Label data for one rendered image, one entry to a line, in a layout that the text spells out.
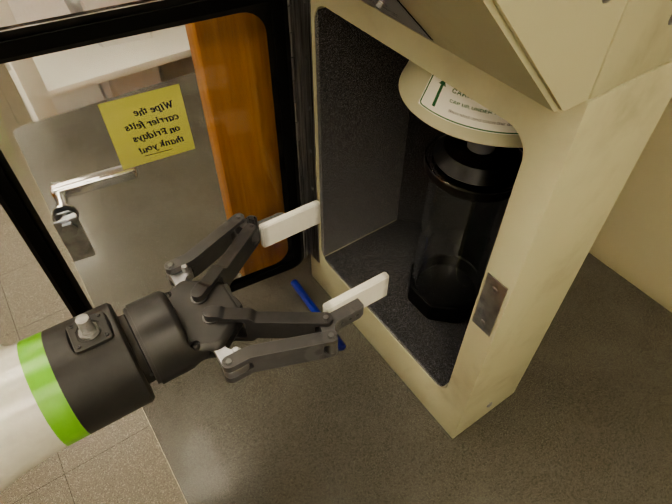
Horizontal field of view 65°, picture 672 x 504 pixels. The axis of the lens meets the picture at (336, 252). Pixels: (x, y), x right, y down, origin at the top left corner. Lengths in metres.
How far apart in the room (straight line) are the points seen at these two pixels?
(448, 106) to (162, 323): 0.29
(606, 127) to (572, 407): 0.46
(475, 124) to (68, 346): 0.36
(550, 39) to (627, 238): 0.69
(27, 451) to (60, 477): 1.39
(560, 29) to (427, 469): 0.53
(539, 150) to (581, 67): 0.08
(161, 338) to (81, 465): 1.41
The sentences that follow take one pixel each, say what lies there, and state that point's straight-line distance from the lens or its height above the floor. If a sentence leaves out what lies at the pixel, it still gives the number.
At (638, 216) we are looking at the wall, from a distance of 0.91.
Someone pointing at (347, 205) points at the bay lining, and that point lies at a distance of 0.71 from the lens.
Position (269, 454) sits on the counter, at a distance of 0.68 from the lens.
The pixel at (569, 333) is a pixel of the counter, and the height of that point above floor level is 0.94.
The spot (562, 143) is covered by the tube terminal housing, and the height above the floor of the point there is 1.38.
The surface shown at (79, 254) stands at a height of 1.16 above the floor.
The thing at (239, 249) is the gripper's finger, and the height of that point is 1.20.
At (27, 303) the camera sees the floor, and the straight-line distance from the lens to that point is 2.27.
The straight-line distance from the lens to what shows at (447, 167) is 0.53.
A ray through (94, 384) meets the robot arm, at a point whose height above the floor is 1.22.
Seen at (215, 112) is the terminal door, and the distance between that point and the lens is 0.57.
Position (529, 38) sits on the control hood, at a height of 1.47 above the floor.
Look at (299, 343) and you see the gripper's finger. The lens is 0.44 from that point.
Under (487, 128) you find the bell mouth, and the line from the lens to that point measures 0.45.
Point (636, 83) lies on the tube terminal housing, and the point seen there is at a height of 1.41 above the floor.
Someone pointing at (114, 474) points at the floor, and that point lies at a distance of 1.79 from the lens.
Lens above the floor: 1.57
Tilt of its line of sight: 48 degrees down
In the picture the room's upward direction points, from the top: straight up
